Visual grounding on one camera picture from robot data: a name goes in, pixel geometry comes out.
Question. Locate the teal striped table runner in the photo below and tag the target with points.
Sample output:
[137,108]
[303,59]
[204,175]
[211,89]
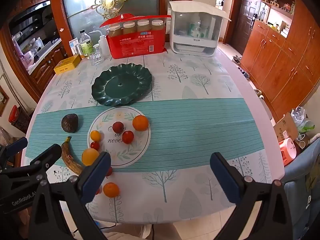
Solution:
[195,132]

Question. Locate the yellow cherry tomato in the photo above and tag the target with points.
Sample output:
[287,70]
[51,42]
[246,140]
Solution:
[95,135]

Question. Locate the blue chair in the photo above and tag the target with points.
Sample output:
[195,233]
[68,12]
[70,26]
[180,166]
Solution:
[302,180]

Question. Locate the round white leaf-print placemat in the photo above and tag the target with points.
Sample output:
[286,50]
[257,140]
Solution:
[125,155]

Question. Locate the clear glass tumbler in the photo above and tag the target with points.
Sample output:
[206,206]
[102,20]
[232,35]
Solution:
[97,56]

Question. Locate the frosted glass door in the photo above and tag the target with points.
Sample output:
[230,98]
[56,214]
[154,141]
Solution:
[82,0]

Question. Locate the grey shoes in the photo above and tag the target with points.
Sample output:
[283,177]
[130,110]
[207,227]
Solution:
[243,73]

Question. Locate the yellow tin box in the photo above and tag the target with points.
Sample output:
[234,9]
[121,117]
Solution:
[67,64]

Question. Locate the pink rice cooker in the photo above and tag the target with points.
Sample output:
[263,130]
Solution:
[28,58]

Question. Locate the small metal can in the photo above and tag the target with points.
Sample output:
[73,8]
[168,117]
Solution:
[79,51]

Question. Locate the dark wooden entrance door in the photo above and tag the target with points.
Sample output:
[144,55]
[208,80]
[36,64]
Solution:
[246,17]

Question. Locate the dark green scalloped plate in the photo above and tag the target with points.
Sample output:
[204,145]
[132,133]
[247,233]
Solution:
[122,85]

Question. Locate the wooden wall cabinet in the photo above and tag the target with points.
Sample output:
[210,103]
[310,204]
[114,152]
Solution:
[282,62]

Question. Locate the small red cherry tomato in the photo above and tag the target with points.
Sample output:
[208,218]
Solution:
[99,191]
[95,145]
[109,172]

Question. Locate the red plastic lid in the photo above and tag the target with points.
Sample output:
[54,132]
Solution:
[125,18]

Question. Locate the clear bottle with green label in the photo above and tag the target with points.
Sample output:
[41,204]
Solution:
[86,43]

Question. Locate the clear plastic bag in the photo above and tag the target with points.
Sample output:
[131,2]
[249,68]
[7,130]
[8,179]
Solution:
[301,120]

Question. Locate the white slippers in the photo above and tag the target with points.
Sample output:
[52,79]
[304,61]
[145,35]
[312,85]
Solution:
[258,93]

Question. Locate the white and blue carton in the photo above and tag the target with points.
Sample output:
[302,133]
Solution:
[73,45]

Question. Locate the small orange tangerine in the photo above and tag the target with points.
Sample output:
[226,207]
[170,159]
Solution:
[111,189]

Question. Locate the large yellow orange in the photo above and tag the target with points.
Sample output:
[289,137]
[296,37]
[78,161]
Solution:
[90,156]

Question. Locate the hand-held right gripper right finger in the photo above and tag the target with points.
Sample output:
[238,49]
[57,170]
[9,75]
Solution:
[225,178]

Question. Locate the dark red plum tomato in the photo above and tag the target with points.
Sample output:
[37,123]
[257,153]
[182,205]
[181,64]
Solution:
[118,127]

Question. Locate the red plastic bin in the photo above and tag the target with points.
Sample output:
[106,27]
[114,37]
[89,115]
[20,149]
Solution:
[13,113]

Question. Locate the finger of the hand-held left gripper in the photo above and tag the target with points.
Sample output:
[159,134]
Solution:
[16,146]
[48,156]

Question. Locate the white squeeze bottle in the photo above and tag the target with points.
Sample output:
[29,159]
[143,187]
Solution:
[103,47]

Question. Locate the dark avocado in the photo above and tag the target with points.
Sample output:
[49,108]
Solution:
[70,123]

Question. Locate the cardboard box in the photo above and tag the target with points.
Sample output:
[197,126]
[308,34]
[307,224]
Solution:
[285,127]

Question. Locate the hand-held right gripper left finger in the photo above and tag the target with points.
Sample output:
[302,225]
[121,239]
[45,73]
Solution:
[96,176]

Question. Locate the black range hood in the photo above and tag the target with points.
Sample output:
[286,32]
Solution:
[30,17]

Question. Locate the overripe brown banana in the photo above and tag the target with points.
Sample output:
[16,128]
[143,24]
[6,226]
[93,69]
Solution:
[67,157]

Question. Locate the white-lidded jar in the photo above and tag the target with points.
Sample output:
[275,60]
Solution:
[143,26]
[115,31]
[158,26]
[129,28]

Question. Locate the white countertop sterilizer cabinet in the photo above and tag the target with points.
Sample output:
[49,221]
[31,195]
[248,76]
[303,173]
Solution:
[195,27]

